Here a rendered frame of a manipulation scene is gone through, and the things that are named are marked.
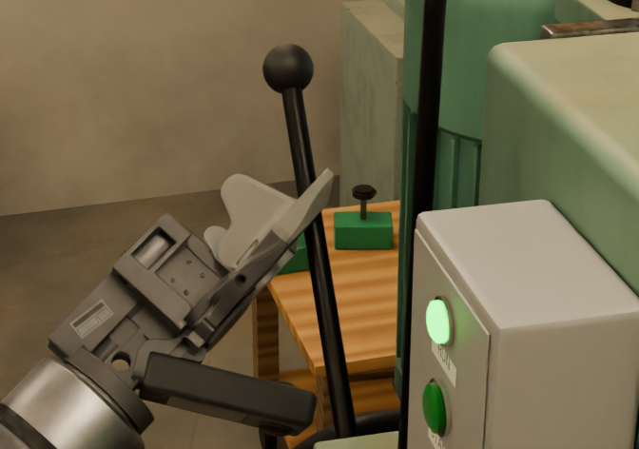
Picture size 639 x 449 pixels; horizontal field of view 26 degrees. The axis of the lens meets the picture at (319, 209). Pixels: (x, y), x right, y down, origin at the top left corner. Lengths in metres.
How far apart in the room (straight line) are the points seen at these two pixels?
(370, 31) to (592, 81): 2.69
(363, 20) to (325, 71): 0.75
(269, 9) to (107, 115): 0.55
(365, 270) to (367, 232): 0.09
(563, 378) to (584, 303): 0.03
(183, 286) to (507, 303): 0.44
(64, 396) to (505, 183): 0.35
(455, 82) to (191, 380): 0.26
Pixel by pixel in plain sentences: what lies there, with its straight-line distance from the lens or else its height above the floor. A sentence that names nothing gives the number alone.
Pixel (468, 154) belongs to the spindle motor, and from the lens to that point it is 0.83.
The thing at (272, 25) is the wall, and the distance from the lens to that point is 4.01.
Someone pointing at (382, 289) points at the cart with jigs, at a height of 0.53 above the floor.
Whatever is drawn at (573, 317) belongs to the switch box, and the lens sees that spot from 0.50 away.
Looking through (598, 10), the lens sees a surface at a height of 1.52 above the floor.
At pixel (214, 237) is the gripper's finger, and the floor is 1.28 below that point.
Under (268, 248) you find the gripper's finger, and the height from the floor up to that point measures 1.32.
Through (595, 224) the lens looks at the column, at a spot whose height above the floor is 1.49.
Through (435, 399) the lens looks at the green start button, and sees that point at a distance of 0.56.
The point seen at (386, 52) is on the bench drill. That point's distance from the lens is 3.18.
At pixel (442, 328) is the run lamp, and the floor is 1.46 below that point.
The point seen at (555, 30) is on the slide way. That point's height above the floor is 1.52.
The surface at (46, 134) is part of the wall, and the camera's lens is 4.00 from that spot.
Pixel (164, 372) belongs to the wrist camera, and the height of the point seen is 1.25.
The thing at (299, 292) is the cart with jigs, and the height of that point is 0.53.
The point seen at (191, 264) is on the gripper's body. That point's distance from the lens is 0.92.
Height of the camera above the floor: 1.73
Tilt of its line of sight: 25 degrees down
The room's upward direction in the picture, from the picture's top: straight up
